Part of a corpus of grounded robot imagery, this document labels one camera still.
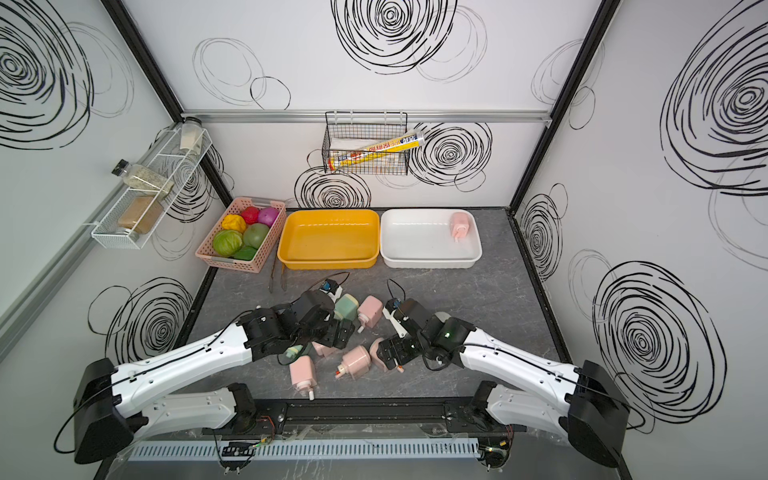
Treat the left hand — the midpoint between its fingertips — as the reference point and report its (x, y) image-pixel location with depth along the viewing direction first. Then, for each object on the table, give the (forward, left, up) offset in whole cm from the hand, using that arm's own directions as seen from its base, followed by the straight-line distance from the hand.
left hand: (341, 325), depth 77 cm
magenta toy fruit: (+45, +34, -7) cm, 57 cm away
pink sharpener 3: (-11, +9, -5) cm, 15 cm away
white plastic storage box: (+40, -24, -12) cm, 48 cm away
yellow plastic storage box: (+40, +11, -14) cm, 44 cm away
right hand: (-5, -13, -4) cm, 14 cm away
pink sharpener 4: (-4, +5, -7) cm, 10 cm away
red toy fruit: (+46, +41, -7) cm, 62 cm away
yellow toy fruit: (+40, +45, -6) cm, 61 cm away
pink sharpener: (+41, -37, -5) cm, 56 cm away
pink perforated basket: (+26, +49, -8) cm, 56 cm away
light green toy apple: (+34, +35, -5) cm, 49 cm away
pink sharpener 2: (-8, -4, -5) cm, 10 cm away
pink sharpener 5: (+6, -7, -5) cm, 11 cm away
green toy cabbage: (+30, +44, -6) cm, 54 cm away
